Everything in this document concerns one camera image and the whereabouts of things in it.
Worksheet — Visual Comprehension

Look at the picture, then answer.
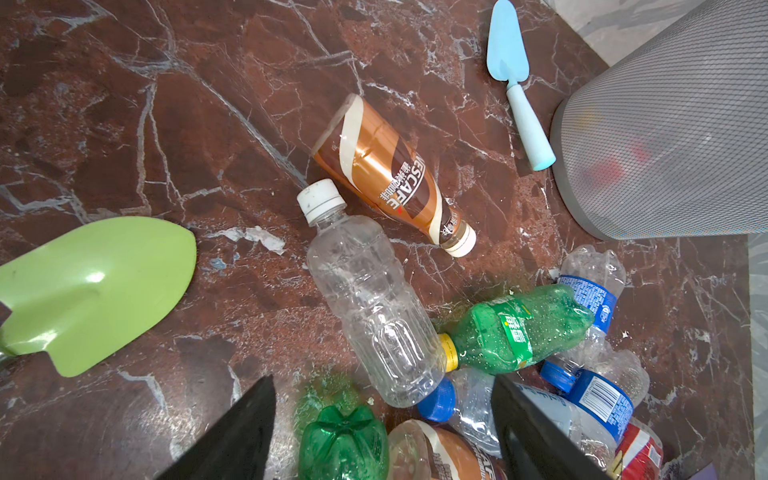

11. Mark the green Sprite bottle front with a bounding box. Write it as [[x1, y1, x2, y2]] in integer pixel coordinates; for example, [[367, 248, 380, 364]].
[[298, 406, 389, 479]]

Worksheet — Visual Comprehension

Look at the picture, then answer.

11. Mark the clear bottle white cap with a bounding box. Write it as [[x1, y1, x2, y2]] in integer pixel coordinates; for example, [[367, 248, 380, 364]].
[[297, 179, 446, 408]]

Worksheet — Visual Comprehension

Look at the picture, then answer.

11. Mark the brown nescafe bottle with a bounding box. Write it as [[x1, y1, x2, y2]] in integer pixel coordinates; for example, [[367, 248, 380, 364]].
[[312, 94, 477, 258], [388, 420, 507, 480]]

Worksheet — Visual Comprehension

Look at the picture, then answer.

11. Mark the light blue plastic trowel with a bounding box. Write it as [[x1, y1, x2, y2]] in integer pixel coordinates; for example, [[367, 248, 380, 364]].
[[486, 0, 556, 171]]

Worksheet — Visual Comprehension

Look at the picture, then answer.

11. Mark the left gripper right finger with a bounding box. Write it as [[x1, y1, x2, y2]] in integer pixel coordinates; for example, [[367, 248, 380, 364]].
[[491, 375, 608, 479]]

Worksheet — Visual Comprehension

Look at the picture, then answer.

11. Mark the orange drink bottle red label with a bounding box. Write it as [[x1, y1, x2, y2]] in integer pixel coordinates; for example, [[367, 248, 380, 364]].
[[606, 418, 663, 480]]

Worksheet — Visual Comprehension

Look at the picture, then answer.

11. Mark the grey mesh waste bin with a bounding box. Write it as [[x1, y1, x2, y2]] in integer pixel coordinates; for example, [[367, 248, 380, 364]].
[[551, 1, 767, 240]]

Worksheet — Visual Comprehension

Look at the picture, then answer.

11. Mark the green sprite bottle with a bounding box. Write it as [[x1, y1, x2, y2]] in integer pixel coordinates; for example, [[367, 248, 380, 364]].
[[298, 406, 389, 479], [439, 284, 595, 375]]

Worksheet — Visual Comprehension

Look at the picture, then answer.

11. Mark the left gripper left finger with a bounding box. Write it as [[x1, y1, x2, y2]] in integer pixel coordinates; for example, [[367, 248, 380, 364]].
[[159, 375, 276, 479]]

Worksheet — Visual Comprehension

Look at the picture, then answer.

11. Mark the pepsi bottle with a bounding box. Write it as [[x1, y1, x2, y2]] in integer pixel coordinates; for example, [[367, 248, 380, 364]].
[[539, 244, 628, 396], [540, 344, 650, 472]]

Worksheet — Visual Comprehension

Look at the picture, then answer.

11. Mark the clear water bottle blue cap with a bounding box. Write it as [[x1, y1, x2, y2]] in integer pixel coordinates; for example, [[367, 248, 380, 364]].
[[417, 367, 577, 460]]

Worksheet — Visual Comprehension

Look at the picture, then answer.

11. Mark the green Sprite bottle centre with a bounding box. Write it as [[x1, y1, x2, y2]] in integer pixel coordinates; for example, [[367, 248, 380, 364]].
[[439, 284, 595, 375]]

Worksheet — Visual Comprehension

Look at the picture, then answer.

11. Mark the green trowel wooden handle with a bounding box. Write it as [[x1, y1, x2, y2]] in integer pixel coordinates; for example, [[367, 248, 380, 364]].
[[1, 216, 197, 377]]

